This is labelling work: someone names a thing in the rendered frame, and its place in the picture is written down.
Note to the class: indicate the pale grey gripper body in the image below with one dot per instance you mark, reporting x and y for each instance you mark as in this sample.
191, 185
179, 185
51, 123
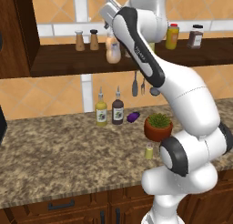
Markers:
108, 9

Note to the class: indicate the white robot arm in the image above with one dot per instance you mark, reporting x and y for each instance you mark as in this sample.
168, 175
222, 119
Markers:
188, 106

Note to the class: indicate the brown shaker with black cap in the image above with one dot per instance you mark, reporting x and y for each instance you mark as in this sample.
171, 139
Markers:
94, 42

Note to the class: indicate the brown shaker with white cap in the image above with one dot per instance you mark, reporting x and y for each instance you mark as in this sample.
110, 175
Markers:
80, 42

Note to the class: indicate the peach condiment bottle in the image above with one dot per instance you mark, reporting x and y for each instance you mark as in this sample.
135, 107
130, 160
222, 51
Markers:
113, 53

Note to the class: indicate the yellow bottle with red cap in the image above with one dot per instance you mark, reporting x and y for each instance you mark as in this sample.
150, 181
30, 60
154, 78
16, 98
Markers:
171, 38

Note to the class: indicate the dark wood open cabinet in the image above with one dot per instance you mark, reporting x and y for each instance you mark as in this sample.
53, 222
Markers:
18, 36

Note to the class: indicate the dark vinegar bottle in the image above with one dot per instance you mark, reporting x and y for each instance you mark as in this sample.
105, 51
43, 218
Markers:
117, 112

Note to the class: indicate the yellow oil bottle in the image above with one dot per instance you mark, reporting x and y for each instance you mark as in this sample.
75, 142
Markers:
101, 114

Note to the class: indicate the grey hanging fork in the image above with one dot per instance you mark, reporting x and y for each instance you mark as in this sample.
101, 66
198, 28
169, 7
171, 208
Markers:
143, 87

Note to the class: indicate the dark brown jar black lid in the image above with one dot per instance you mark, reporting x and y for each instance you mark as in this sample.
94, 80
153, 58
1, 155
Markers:
195, 38

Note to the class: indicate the grey hanging ladle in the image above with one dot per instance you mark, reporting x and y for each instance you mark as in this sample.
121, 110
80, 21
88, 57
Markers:
154, 91

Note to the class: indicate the purple eggplant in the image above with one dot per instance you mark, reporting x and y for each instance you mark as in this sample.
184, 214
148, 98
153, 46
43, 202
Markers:
133, 117

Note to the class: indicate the green plant in terracotta pot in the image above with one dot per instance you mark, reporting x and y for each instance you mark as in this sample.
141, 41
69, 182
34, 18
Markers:
157, 129

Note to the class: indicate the black appliance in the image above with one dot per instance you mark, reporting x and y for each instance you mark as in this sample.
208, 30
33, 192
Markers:
2, 126

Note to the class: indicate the wood drawer front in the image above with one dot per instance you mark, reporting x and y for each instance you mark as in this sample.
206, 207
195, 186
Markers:
85, 203

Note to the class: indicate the wood cupboard door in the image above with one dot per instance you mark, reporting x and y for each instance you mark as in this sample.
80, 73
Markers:
133, 208
75, 220

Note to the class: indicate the wood cupboard run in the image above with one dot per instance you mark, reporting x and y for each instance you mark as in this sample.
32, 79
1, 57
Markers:
212, 203

